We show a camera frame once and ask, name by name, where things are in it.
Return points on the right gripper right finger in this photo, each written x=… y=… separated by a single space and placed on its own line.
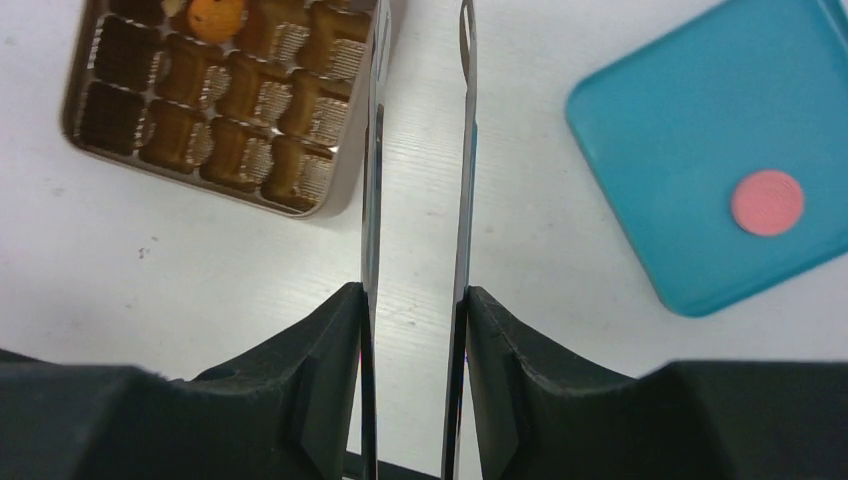
x=543 y=412

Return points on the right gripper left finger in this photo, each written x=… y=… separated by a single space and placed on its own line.
x=280 y=410

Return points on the pink round sandwich cookie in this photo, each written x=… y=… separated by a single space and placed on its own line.
x=767 y=203

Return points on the gold cookie tin box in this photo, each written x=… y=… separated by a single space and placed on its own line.
x=276 y=116

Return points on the orange round cookie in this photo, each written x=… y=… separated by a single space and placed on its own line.
x=215 y=21

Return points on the metal tongs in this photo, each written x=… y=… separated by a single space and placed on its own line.
x=371 y=236

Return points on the white heart cookie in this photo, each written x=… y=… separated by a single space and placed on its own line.
x=171 y=8

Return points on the teal plastic tray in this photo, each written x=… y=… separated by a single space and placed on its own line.
x=672 y=130

